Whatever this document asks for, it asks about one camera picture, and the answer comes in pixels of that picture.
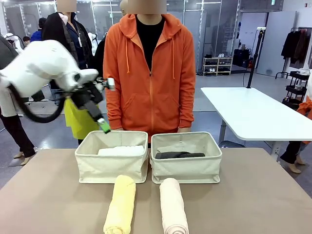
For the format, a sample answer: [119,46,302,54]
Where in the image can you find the white folding table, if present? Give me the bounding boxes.
[200,87,312,161]

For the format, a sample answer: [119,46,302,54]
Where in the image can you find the person in black coat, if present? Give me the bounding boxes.
[42,0,96,74]

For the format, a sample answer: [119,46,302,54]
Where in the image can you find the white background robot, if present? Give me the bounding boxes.
[4,33,25,49]

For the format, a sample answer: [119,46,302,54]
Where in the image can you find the person in dark green jacket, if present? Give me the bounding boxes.
[0,35,38,167]

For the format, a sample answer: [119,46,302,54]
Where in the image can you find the cream fabric basket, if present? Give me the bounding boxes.
[150,132,223,184]
[75,131,149,184]

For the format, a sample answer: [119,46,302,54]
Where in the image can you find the seated person in orange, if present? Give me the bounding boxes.
[279,96,312,174]

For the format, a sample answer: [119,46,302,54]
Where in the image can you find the black utility cart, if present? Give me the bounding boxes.
[282,70,312,110]

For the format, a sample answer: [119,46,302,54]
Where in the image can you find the pink towel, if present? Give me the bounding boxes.
[159,177,190,234]

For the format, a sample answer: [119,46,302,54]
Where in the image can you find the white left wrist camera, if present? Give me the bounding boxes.
[96,77,116,92]

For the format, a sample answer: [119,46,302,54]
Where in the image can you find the person in orange hoodie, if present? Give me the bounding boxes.
[102,0,196,136]

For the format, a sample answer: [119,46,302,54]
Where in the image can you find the white shoe rack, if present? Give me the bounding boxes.
[202,56,234,77]

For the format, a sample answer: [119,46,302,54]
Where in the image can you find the yellow towel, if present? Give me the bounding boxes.
[103,174,137,234]

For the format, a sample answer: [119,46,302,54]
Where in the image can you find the white towel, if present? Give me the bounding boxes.
[97,145,145,157]

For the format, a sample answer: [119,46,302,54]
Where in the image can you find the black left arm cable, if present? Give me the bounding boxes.
[8,84,67,124]

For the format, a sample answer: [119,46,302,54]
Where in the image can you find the black tripod pole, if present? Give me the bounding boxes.
[246,26,267,89]

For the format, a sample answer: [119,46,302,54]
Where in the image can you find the clothes rack with dark garments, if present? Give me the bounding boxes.
[281,26,312,69]

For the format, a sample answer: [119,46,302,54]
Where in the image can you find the black suitcase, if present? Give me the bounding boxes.
[233,48,252,68]

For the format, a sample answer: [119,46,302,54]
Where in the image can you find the dark grey towel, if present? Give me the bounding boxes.
[155,151,206,160]

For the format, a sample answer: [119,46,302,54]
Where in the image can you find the person in blue jacket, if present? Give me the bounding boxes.
[30,17,47,42]

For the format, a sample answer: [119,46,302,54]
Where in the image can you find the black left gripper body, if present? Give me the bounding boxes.
[70,83,104,121]

